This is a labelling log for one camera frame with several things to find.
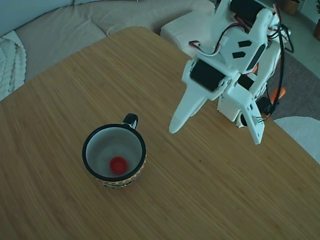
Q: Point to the red bottle cap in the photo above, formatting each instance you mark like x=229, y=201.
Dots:
x=118, y=165

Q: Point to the flat white camera mount plate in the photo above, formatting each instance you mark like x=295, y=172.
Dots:
x=256, y=130

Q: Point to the brown wicker basket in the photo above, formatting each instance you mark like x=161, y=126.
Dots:
x=290, y=7

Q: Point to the dark round pot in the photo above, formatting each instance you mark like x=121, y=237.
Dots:
x=317, y=31

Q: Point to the black rimmed patterned mug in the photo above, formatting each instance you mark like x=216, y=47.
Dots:
x=100, y=150

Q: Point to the white knitted blanket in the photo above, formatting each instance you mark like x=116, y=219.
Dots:
x=10, y=62

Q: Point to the grey rug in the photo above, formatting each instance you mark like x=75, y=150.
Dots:
x=300, y=82

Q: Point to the beige sofa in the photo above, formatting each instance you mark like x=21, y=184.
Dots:
x=62, y=32

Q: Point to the white textured chair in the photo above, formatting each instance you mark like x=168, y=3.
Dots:
x=175, y=32

